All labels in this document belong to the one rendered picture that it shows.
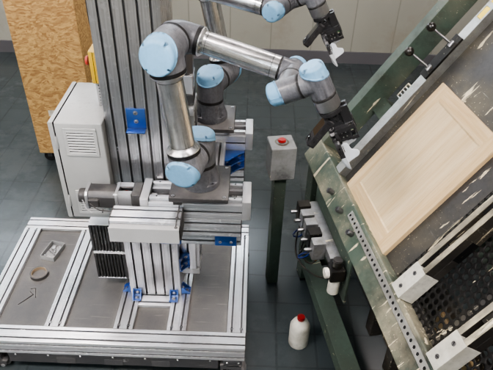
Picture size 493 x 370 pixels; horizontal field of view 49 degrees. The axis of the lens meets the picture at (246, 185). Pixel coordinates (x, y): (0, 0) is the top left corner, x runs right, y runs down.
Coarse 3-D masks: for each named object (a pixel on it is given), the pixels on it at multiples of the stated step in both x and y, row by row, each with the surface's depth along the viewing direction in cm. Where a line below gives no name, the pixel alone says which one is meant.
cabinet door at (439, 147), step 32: (448, 96) 204; (416, 128) 212; (448, 128) 198; (480, 128) 186; (384, 160) 220; (416, 160) 205; (448, 160) 192; (480, 160) 180; (352, 192) 228; (384, 192) 212; (416, 192) 198; (448, 192) 186; (384, 224) 205; (416, 224) 193
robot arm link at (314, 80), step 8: (304, 64) 155; (312, 64) 153; (320, 64) 151; (304, 72) 152; (312, 72) 151; (320, 72) 151; (328, 72) 154; (304, 80) 154; (312, 80) 152; (320, 80) 152; (328, 80) 154; (304, 88) 155; (312, 88) 154; (320, 88) 154; (328, 88) 154; (304, 96) 157; (312, 96) 157; (320, 96) 155; (328, 96) 155
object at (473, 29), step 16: (464, 32) 208; (480, 32) 206; (464, 48) 209; (448, 64) 212; (416, 80) 220; (432, 80) 216; (416, 96) 219; (400, 112) 223; (384, 128) 226; (368, 144) 230; (352, 160) 234
